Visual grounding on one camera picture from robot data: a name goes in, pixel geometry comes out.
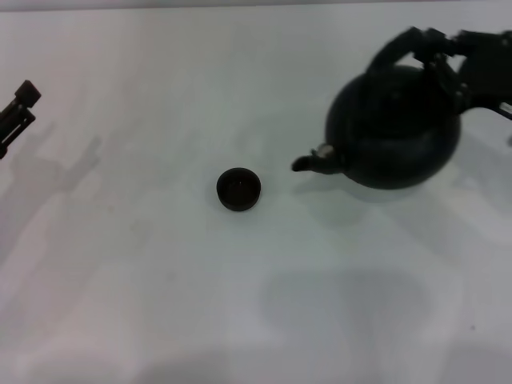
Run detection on black round teapot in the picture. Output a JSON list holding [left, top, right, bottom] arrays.
[[290, 26, 464, 191]]

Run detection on dark brown teacup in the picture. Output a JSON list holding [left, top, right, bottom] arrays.
[[215, 167, 262, 213]]

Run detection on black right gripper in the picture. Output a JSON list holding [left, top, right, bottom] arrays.
[[415, 26, 512, 115]]

